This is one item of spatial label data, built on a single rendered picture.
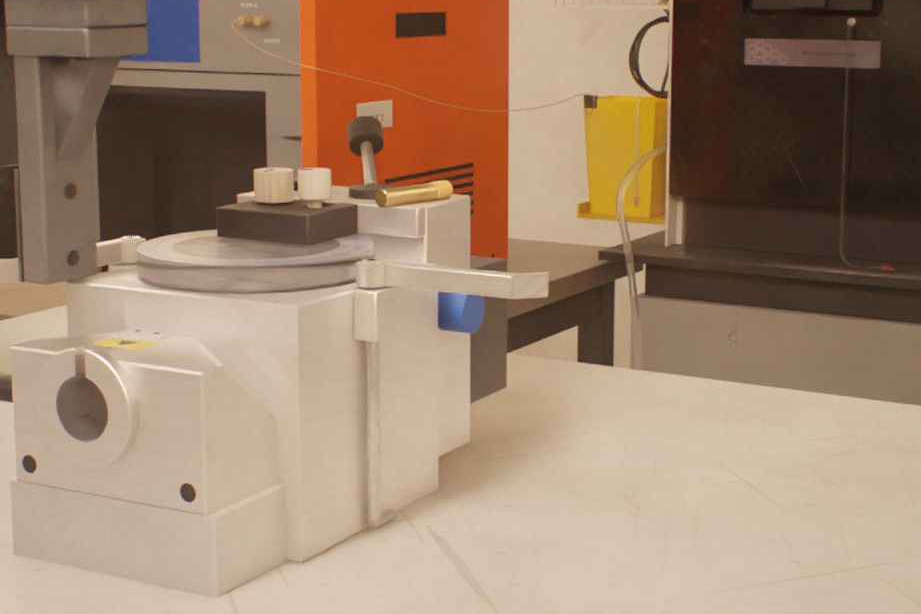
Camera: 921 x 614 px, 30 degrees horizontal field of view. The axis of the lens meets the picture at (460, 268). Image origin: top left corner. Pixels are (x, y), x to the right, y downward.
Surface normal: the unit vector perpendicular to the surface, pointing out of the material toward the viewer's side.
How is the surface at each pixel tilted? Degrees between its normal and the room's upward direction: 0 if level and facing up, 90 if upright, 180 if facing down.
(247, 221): 90
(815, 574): 0
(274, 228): 90
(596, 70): 90
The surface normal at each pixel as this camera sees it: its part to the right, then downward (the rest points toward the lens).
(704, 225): -0.51, 0.15
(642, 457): 0.00, -0.99
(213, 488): 0.88, 0.08
